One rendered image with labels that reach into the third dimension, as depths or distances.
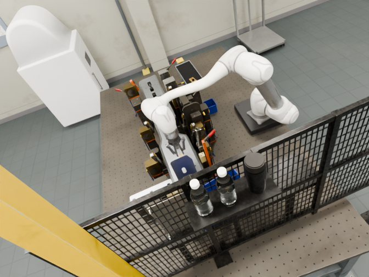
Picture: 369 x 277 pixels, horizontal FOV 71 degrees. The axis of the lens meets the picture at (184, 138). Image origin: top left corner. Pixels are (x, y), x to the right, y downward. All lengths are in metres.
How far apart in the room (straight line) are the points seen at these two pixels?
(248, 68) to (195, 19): 3.31
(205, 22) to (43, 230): 4.35
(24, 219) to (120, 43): 4.07
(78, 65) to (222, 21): 2.53
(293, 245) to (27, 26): 3.45
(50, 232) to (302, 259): 1.33
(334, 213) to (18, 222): 1.63
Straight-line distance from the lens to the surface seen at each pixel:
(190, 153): 1.78
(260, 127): 2.19
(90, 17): 4.53
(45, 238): 0.89
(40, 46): 3.80
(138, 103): 2.33
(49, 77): 3.93
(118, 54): 4.74
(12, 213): 0.79
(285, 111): 1.97
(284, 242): 1.76
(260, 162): 0.91
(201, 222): 1.02
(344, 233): 1.83
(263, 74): 1.49
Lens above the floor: 2.35
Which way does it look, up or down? 46 degrees down
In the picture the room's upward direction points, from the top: 21 degrees counter-clockwise
